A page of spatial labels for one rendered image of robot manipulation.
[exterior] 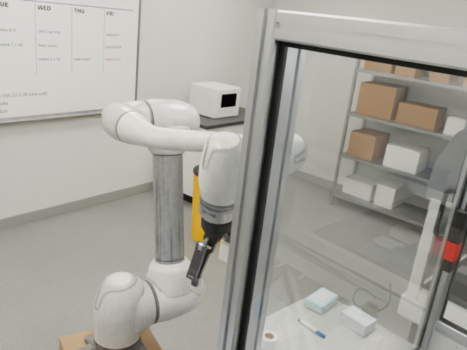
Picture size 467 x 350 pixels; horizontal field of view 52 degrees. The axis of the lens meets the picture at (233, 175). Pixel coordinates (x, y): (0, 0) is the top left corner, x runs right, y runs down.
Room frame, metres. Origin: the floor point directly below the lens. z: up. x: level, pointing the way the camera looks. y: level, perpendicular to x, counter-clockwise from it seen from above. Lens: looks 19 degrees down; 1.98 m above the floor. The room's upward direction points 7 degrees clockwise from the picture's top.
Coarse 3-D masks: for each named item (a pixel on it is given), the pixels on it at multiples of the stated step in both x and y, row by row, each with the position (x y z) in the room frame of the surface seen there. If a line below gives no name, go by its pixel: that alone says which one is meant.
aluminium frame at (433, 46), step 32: (256, 32) 0.71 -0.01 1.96; (288, 32) 0.67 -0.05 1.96; (320, 32) 0.64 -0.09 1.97; (352, 32) 0.60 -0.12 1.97; (384, 32) 0.57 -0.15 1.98; (416, 32) 0.54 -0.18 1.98; (448, 32) 0.52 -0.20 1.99; (256, 64) 0.70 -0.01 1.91; (416, 64) 0.55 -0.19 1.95; (448, 64) 0.51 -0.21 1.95; (256, 96) 0.71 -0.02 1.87; (256, 128) 0.69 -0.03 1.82; (256, 160) 0.69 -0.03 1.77; (256, 192) 0.69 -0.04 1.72; (256, 224) 0.69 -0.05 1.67; (224, 288) 0.71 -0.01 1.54; (224, 320) 0.70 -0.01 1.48
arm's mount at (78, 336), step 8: (64, 336) 1.37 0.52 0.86; (72, 336) 1.38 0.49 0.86; (80, 336) 1.38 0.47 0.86; (144, 336) 1.42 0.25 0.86; (152, 336) 1.43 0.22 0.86; (64, 344) 1.33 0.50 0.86; (72, 344) 1.34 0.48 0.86; (80, 344) 1.34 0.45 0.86; (144, 344) 1.38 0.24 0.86; (152, 344) 1.38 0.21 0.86
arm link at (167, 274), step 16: (160, 112) 1.47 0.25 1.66; (176, 112) 1.51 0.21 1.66; (192, 112) 1.55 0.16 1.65; (176, 128) 1.49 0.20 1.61; (192, 128) 1.54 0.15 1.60; (160, 160) 1.49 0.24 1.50; (176, 160) 1.50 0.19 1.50; (160, 176) 1.48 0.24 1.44; (176, 176) 1.49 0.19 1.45; (160, 192) 1.47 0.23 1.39; (176, 192) 1.48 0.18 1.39; (160, 208) 1.47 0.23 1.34; (176, 208) 1.47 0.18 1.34; (160, 224) 1.46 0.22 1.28; (176, 224) 1.47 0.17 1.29; (160, 240) 1.45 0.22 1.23; (176, 240) 1.46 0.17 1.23; (160, 256) 1.45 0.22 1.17; (176, 256) 1.45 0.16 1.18; (160, 272) 1.41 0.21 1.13; (176, 272) 1.41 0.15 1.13; (160, 288) 1.39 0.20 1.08; (176, 288) 1.40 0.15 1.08; (160, 304) 1.36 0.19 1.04; (176, 304) 1.39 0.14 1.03; (192, 304) 1.43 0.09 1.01; (160, 320) 1.36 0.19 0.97
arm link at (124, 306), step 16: (128, 272) 1.38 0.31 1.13; (112, 288) 1.30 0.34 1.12; (128, 288) 1.31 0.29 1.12; (144, 288) 1.37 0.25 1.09; (96, 304) 1.30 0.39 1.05; (112, 304) 1.27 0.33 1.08; (128, 304) 1.28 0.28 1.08; (144, 304) 1.32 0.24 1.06; (96, 320) 1.29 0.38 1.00; (112, 320) 1.26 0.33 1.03; (128, 320) 1.28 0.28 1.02; (144, 320) 1.32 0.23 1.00; (96, 336) 1.29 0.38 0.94; (112, 336) 1.26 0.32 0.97; (128, 336) 1.28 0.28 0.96
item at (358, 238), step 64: (320, 64) 0.64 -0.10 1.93; (384, 64) 0.58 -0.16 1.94; (320, 128) 0.63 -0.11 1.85; (384, 128) 0.57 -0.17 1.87; (448, 128) 0.52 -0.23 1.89; (320, 192) 0.62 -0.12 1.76; (384, 192) 0.55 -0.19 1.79; (448, 192) 0.50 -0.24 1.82; (256, 256) 0.69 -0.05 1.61; (320, 256) 0.61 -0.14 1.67; (384, 256) 0.54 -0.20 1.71; (448, 256) 0.49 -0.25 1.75; (256, 320) 0.68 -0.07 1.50; (320, 320) 0.59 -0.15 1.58; (384, 320) 0.53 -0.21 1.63; (448, 320) 0.48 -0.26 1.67
